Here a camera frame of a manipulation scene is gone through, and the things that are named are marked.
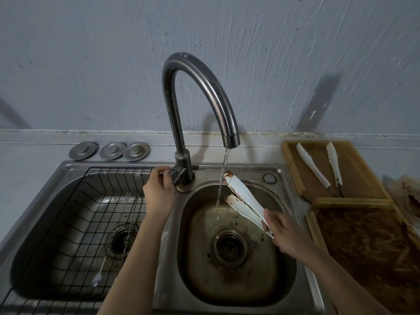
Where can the person's right forearm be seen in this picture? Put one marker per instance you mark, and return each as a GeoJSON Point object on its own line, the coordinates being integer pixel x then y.
{"type": "Point", "coordinates": [338, 285]}

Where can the person's right hand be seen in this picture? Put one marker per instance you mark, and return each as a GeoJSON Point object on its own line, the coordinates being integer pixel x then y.
{"type": "Point", "coordinates": [288, 237]}

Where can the curved steel faucet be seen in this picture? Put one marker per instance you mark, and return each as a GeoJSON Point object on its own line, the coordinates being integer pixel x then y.
{"type": "Point", "coordinates": [197, 73]}

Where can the small round metal hole cover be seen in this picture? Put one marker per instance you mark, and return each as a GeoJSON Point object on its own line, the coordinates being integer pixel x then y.
{"type": "Point", "coordinates": [269, 178]}

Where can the round metal sink drain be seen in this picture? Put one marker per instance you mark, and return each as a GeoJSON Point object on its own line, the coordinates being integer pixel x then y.
{"type": "Point", "coordinates": [229, 247]}
{"type": "Point", "coordinates": [123, 241]}

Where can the stained crumpled plastic bag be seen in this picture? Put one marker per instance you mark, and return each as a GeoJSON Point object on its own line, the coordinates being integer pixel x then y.
{"type": "Point", "coordinates": [408, 196]}

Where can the wooden two-compartment tray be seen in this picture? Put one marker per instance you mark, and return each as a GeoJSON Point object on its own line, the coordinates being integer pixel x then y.
{"type": "Point", "coordinates": [315, 227]}

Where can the person's left forearm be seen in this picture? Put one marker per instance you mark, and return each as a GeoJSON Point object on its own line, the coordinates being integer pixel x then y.
{"type": "Point", "coordinates": [131, 278]}

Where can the person's left hand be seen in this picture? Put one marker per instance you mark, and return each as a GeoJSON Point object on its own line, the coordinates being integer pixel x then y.
{"type": "Point", "coordinates": [159, 196]}

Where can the stainless steel double sink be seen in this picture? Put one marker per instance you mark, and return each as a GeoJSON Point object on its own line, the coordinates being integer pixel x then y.
{"type": "Point", "coordinates": [252, 170]}

